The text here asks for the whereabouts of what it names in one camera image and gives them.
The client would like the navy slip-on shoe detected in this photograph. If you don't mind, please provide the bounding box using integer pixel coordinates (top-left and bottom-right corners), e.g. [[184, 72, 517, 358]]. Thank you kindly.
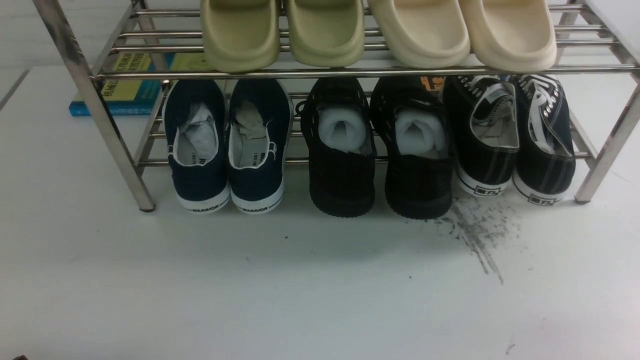
[[226, 79, 294, 215], [161, 79, 231, 214]]

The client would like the stainless steel shoe rack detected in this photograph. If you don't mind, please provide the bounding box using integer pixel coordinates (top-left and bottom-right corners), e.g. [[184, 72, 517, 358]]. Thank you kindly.
[[34, 0, 639, 213]]

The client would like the black mesh shoe left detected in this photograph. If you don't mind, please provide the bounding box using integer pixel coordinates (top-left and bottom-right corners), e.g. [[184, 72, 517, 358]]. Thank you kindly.
[[295, 77, 377, 218]]

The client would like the black mesh shoe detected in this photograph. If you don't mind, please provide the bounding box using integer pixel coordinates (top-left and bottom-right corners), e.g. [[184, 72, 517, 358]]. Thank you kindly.
[[369, 75, 454, 220], [295, 77, 377, 218]]

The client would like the black mesh shoe right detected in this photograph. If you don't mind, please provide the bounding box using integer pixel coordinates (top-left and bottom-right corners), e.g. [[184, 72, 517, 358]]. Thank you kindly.
[[369, 75, 454, 220]]

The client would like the green right slipper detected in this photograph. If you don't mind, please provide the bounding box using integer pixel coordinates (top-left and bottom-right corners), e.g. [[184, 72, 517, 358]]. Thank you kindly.
[[285, 0, 365, 68]]

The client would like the green slipper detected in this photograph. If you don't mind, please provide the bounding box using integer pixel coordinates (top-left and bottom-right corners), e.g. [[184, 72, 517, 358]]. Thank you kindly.
[[285, 0, 365, 68], [199, 0, 281, 74]]

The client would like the green left slipper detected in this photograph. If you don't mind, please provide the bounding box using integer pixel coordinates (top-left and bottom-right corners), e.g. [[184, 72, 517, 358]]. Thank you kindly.
[[199, 0, 281, 74]]

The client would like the black canvas sneaker left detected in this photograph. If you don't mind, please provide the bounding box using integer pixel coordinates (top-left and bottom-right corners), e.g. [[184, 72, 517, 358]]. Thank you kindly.
[[439, 75, 521, 198]]

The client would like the black canvas sneaker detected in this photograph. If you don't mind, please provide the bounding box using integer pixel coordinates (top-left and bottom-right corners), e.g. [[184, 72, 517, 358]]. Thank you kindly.
[[439, 75, 521, 198], [507, 74, 576, 207]]

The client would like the beige left slipper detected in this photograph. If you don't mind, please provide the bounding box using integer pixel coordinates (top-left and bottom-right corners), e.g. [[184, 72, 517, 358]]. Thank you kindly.
[[367, 0, 471, 69]]

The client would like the beige slipper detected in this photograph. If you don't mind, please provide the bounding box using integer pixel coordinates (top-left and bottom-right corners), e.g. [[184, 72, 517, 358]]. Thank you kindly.
[[458, 0, 558, 73], [367, 0, 471, 69]]

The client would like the blue yellow book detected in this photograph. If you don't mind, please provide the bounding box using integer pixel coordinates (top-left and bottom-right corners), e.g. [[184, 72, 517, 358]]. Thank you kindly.
[[101, 53, 213, 116]]

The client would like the black canvas sneaker right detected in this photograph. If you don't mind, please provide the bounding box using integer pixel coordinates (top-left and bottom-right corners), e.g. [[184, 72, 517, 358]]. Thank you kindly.
[[507, 74, 576, 207]]

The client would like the beige right slipper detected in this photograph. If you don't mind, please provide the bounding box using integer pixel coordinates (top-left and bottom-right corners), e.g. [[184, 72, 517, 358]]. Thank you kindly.
[[458, 0, 558, 73]]

